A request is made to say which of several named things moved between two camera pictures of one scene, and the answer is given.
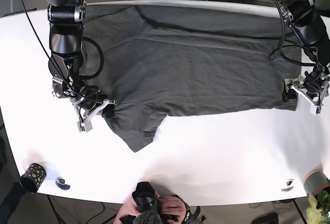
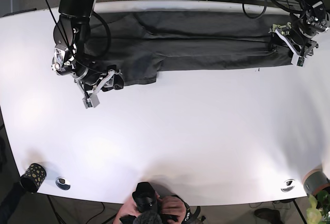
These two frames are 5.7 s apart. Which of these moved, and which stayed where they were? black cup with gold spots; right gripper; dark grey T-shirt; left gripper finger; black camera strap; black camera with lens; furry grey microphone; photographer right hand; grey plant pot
Moved: dark grey T-shirt; right gripper; left gripper finger
Stayed: grey plant pot; photographer right hand; black cup with gold spots; black camera with lens; furry grey microphone; black camera strap
